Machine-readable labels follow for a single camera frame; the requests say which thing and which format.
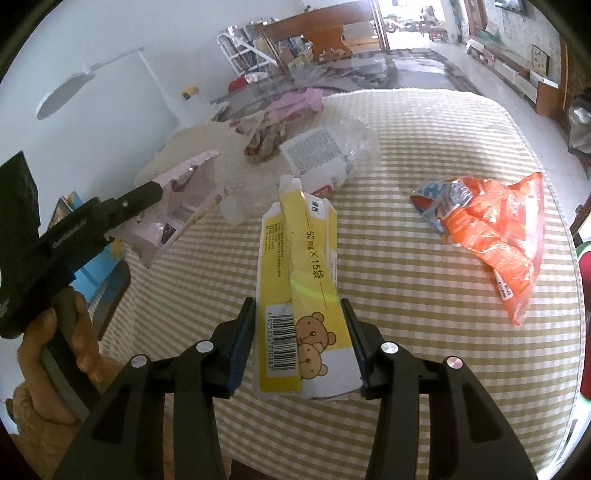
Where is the pink carton box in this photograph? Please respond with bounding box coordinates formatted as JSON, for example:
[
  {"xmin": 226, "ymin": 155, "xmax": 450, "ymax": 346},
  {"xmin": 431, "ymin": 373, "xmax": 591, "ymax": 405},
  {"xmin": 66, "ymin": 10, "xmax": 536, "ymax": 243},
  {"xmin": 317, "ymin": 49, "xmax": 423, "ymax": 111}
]
[{"xmin": 108, "ymin": 150, "xmax": 226, "ymax": 268}]

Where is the yellow bear medicine box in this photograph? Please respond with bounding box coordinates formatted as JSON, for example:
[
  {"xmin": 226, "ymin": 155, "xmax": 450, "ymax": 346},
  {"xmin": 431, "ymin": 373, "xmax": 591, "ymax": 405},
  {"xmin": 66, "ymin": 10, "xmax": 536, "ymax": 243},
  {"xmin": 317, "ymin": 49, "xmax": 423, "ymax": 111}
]
[{"xmin": 253, "ymin": 175, "xmax": 362, "ymax": 399}]

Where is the pink plastic bag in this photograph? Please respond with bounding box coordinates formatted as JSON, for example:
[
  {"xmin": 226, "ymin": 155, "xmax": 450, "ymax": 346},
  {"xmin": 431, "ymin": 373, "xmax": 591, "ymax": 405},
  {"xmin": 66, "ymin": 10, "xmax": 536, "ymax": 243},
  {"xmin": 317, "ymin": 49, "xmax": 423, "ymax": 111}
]
[{"xmin": 264, "ymin": 88, "xmax": 324, "ymax": 123}]

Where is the person's left hand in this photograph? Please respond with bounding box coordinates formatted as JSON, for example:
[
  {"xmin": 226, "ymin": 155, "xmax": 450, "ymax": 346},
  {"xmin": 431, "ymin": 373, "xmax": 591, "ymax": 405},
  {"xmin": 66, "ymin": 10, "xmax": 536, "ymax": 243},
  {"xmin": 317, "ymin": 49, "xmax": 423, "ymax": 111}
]
[{"xmin": 17, "ymin": 291, "xmax": 104, "ymax": 424}]

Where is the white desk lamp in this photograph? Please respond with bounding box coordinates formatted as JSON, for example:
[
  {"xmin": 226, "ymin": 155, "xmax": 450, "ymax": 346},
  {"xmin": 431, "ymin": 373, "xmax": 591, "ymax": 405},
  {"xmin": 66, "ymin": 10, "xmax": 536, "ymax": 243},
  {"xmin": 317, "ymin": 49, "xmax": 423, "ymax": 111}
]
[{"xmin": 35, "ymin": 47, "xmax": 221, "ymax": 130}]

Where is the beige checkered table cloth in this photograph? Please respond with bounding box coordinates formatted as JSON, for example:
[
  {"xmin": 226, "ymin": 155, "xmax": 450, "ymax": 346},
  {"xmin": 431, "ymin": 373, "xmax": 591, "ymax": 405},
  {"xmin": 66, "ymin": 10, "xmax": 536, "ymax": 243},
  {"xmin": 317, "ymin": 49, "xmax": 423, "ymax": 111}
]
[{"xmin": 101, "ymin": 89, "xmax": 585, "ymax": 469}]

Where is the red container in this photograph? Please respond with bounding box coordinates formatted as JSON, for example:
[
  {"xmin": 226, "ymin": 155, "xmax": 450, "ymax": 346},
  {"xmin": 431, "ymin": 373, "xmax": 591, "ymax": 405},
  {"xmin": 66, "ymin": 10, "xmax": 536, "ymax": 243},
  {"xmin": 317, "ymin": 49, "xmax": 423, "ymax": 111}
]
[{"xmin": 228, "ymin": 72, "xmax": 269, "ymax": 93}]

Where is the clear crushed plastic bottle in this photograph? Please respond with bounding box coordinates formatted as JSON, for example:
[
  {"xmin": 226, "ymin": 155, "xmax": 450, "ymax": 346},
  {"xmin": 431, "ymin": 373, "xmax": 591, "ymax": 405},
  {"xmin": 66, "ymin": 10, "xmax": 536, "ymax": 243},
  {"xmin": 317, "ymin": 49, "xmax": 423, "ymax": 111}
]
[{"xmin": 217, "ymin": 114, "xmax": 382, "ymax": 225}]

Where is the orange snack bag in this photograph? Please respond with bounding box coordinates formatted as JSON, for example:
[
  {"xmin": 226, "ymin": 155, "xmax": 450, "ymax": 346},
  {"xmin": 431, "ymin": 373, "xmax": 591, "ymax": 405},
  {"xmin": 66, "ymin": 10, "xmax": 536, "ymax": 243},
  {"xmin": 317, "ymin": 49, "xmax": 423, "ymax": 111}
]
[{"xmin": 410, "ymin": 172, "xmax": 545, "ymax": 326}]

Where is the grey patterned rug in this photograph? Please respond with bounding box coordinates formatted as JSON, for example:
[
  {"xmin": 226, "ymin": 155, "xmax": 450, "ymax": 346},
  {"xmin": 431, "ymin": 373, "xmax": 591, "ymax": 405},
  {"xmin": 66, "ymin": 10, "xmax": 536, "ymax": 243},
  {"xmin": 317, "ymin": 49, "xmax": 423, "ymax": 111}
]
[{"xmin": 213, "ymin": 48, "xmax": 479, "ymax": 122}]

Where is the white low tv cabinet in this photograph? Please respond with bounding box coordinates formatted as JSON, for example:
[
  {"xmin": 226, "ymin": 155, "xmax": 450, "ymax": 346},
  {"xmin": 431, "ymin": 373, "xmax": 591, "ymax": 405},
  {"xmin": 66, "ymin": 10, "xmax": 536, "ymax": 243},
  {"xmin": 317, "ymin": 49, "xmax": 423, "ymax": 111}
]
[{"xmin": 466, "ymin": 36, "xmax": 561, "ymax": 118}]

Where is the framed picture on cabinet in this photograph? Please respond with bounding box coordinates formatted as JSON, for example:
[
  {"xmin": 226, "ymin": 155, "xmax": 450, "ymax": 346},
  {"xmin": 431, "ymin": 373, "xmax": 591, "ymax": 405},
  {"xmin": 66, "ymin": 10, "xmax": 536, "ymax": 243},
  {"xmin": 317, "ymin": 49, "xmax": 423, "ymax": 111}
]
[{"xmin": 531, "ymin": 45, "xmax": 549, "ymax": 76}]

